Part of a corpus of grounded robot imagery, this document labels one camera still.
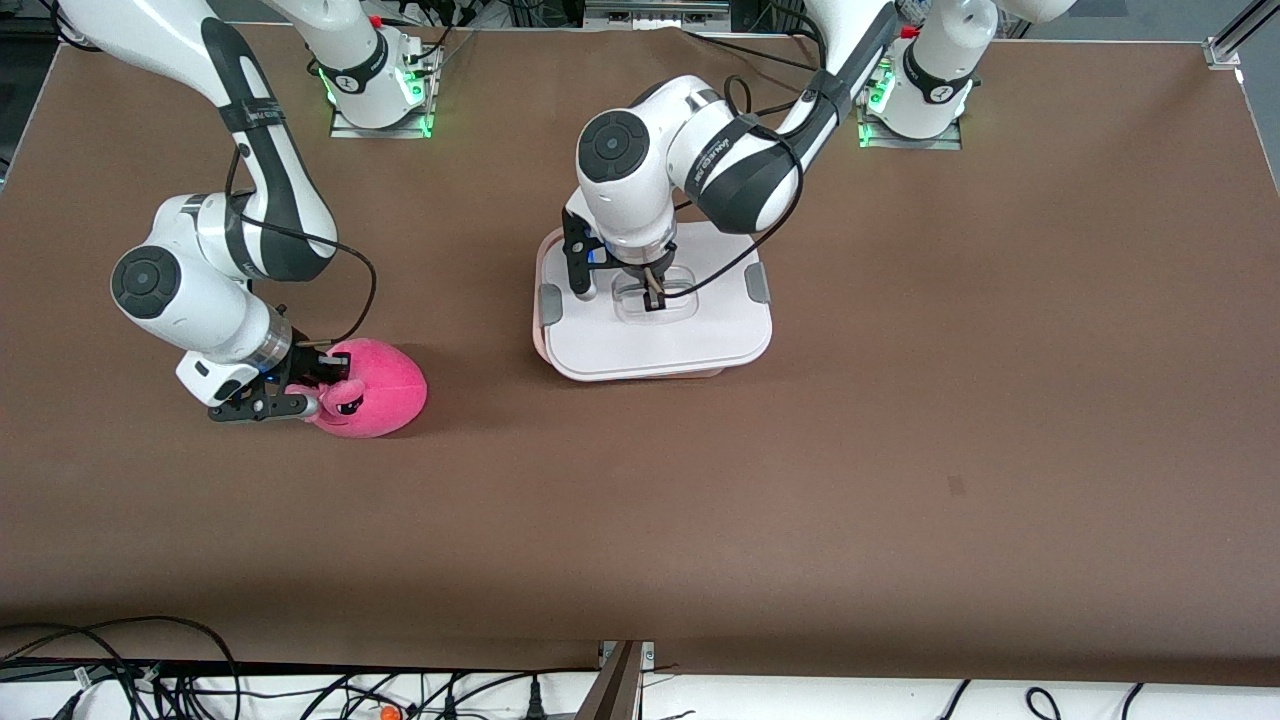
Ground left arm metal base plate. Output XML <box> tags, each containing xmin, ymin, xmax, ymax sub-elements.
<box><xmin>857</xmin><ymin>50</ymin><xmax>964</xmax><ymax>151</ymax></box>

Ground grey metal device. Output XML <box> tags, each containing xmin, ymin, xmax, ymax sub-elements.
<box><xmin>584</xmin><ymin>0</ymin><xmax>732</xmax><ymax>27</ymax></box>

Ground aluminium frame corner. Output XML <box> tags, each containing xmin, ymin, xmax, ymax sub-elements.
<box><xmin>1203</xmin><ymin>0</ymin><xmax>1280</xmax><ymax>71</ymax></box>

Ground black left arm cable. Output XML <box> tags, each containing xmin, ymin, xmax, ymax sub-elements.
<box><xmin>650</xmin><ymin>74</ymin><xmax>807</xmax><ymax>301</ymax></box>

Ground white box lid grey latches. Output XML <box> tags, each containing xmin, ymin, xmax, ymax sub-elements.
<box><xmin>538</xmin><ymin>222</ymin><xmax>774</xmax><ymax>383</ymax></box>

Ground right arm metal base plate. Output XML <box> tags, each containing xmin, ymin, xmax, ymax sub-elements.
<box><xmin>330</xmin><ymin>45</ymin><xmax>438</xmax><ymax>140</ymax></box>

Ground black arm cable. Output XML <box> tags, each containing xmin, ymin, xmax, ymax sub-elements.
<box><xmin>226</xmin><ymin>148</ymin><xmax>379</xmax><ymax>349</ymax></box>
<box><xmin>650</xmin><ymin>74</ymin><xmax>807</xmax><ymax>301</ymax></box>

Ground brown table mat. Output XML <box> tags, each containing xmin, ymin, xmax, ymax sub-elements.
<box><xmin>0</xmin><ymin>20</ymin><xmax>1280</xmax><ymax>691</ymax></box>

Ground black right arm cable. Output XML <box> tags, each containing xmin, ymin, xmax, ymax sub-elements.
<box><xmin>226</xmin><ymin>148</ymin><xmax>379</xmax><ymax>349</ymax></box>

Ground aluminium profile post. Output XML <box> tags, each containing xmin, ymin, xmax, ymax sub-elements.
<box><xmin>575</xmin><ymin>640</ymin><xmax>656</xmax><ymax>720</ymax></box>

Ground black looped cable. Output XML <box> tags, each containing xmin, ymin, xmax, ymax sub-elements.
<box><xmin>0</xmin><ymin>617</ymin><xmax>243</xmax><ymax>720</ymax></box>

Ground pink plush toy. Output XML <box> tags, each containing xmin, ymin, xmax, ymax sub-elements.
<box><xmin>298</xmin><ymin>338</ymin><xmax>429</xmax><ymax>438</ymax></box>

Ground black cable with plug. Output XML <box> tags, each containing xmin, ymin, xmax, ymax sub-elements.
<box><xmin>300</xmin><ymin>668</ymin><xmax>601</xmax><ymax>720</ymax></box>

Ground pink plastic box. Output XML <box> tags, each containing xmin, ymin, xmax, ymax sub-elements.
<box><xmin>533</xmin><ymin>225</ymin><xmax>729</xmax><ymax>381</ymax></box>

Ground black cables behind arm base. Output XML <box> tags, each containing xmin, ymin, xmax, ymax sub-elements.
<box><xmin>685</xmin><ymin>28</ymin><xmax>831</xmax><ymax>73</ymax></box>

